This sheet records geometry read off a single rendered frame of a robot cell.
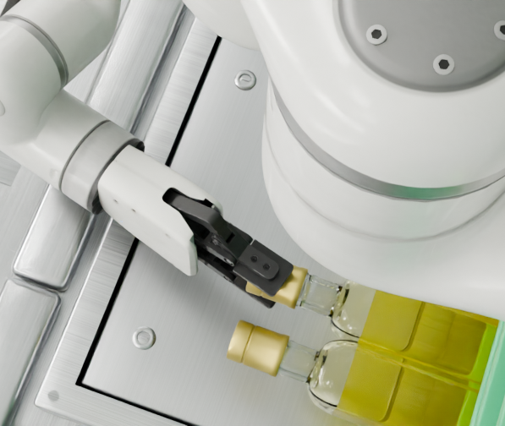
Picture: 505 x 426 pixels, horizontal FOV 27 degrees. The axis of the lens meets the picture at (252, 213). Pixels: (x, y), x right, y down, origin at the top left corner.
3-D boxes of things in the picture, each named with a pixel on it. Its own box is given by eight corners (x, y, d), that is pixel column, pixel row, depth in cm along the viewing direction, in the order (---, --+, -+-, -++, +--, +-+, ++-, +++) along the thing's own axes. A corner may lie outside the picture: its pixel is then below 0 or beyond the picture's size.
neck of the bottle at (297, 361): (315, 352, 88) (260, 333, 89) (318, 346, 86) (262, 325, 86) (303, 386, 88) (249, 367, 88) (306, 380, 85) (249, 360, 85)
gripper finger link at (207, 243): (165, 223, 88) (211, 263, 90) (189, 225, 84) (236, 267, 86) (185, 197, 88) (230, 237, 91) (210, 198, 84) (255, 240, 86)
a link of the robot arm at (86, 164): (68, 210, 95) (94, 226, 95) (54, 175, 87) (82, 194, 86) (119, 146, 97) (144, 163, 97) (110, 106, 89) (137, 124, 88)
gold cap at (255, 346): (285, 348, 84) (233, 330, 85) (272, 385, 86) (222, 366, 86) (293, 329, 88) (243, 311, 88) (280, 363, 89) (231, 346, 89)
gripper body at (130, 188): (85, 221, 95) (188, 292, 93) (70, 182, 85) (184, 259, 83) (135, 157, 97) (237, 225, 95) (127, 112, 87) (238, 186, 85)
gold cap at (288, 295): (306, 275, 90) (258, 258, 91) (310, 264, 87) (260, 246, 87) (293, 314, 89) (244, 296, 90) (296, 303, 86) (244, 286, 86)
